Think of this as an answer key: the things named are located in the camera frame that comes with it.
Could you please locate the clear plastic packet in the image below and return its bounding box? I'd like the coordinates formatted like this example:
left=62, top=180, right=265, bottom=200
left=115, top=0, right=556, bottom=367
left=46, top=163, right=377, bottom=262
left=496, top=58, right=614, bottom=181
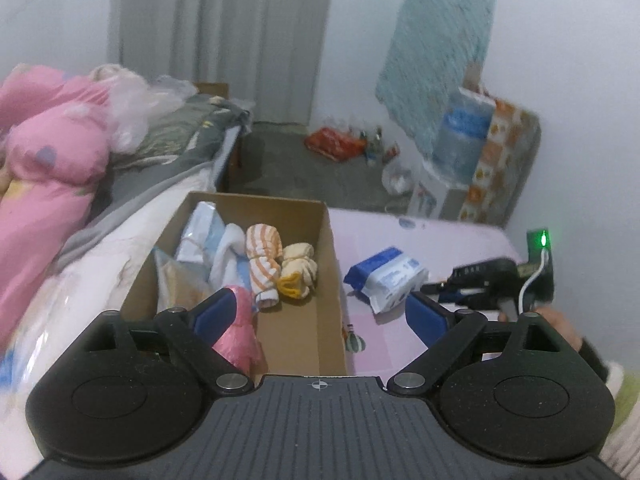
left=177, top=201, right=228, bottom=266

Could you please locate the grey patterned blanket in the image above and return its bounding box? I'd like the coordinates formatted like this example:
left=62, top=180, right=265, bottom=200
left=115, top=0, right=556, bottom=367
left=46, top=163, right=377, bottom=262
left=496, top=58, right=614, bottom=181
left=57, top=95, right=254, bottom=261

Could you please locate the brown wooden board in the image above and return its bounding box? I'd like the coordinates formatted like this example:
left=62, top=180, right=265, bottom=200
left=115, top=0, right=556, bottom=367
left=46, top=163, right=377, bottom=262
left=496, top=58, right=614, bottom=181
left=192, top=82, right=231, bottom=109

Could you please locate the person's right forearm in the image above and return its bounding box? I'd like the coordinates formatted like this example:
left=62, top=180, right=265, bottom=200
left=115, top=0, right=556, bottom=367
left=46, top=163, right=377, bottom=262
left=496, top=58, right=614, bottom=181
left=575, top=339, right=640, bottom=478

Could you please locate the clear plastic bag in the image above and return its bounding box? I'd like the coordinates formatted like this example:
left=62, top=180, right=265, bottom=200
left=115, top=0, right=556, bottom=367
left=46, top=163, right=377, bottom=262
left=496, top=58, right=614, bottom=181
left=90, top=64, right=199, bottom=154

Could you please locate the red plastic bag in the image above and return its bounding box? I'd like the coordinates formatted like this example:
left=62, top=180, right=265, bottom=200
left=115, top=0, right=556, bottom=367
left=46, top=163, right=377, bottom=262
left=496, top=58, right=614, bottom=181
left=305, top=127, right=369, bottom=162

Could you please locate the person's right hand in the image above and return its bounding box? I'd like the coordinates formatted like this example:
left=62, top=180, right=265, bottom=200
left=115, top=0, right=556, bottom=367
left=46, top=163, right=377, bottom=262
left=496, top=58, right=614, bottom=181
left=537, top=307, right=584, bottom=354

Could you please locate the white bed mattress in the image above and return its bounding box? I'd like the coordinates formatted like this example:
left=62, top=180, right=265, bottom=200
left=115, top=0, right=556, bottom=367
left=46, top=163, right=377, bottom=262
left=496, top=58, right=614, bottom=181
left=0, top=125, right=242, bottom=411

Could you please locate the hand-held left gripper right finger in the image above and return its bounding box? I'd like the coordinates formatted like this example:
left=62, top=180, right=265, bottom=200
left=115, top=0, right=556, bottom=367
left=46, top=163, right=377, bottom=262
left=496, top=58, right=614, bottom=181
left=388, top=291, right=583, bottom=396

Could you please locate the white plastic bag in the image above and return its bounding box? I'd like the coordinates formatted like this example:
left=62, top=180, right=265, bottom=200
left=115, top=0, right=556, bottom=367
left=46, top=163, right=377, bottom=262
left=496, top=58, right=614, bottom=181
left=382, top=160, right=416, bottom=196

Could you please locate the pink plastic bag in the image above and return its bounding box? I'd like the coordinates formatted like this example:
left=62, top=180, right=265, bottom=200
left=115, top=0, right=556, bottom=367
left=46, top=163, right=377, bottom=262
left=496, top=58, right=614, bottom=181
left=210, top=285, right=269, bottom=377

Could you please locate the orange printed foam mattress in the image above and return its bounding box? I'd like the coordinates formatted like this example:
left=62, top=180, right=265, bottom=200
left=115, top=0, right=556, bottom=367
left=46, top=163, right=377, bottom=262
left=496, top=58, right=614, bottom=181
left=457, top=97, right=542, bottom=226

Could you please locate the white towel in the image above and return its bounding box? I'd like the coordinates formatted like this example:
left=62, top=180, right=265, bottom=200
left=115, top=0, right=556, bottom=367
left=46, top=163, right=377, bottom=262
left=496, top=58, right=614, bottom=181
left=207, top=223, right=249, bottom=294

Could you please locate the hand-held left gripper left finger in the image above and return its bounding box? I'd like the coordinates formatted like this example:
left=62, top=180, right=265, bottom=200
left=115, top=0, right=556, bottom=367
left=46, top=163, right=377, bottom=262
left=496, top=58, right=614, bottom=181
left=80, top=290, right=251, bottom=395

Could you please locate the white box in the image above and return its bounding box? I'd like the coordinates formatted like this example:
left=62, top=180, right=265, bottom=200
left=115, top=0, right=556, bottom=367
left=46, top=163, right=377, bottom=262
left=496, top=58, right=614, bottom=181
left=407, top=162, right=471, bottom=221

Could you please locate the pink quilt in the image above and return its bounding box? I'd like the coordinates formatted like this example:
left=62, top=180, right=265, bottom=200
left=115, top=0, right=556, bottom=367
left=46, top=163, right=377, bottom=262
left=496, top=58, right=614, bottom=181
left=0, top=64, right=119, bottom=347

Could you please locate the brown cardboard box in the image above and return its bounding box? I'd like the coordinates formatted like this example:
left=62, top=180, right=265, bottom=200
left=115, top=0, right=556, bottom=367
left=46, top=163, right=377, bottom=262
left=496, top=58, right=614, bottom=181
left=120, top=191, right=349, bottom=378

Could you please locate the brown cardboard piece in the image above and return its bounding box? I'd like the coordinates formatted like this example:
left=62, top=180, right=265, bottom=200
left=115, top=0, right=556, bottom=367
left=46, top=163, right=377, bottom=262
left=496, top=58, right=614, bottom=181
left=462, top=62, right=484, bottom=97

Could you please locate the brown wooden bed frame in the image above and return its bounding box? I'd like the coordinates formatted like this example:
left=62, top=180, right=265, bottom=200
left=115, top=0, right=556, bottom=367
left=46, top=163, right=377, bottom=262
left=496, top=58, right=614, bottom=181
left=220, top=125, right=246, bottom=194

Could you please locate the clear packet with beige content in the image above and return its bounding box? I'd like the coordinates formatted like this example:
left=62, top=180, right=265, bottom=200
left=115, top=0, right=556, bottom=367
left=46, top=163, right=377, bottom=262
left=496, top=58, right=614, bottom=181
left=152, top=247, right=217, bottom=317

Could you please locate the teal fuzzy blanket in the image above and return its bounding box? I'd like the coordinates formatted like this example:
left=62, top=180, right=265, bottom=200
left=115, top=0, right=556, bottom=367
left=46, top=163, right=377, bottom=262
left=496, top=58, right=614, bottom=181
left=375, top=0, right=497, bottom=159

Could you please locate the grey curtain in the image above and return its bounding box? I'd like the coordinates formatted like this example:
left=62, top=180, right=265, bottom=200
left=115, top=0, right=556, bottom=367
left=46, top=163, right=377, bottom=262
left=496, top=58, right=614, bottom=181
left=109, top=0, right=337, bottom=127

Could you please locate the blue and white tissue pack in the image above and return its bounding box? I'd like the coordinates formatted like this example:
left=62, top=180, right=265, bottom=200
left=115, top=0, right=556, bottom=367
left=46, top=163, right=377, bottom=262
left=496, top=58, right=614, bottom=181
left=343, top=246, right=431, bottom=315

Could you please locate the yellow towel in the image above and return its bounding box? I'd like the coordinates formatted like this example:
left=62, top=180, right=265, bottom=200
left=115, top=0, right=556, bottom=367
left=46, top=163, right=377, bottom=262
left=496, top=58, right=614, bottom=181
left=277, top=242, right=319, bottom=302

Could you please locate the orange striped towel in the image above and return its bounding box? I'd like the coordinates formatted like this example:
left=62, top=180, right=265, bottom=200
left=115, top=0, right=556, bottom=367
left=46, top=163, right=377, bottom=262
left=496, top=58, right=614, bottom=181
left=245, top=223, right=284, bottom=312

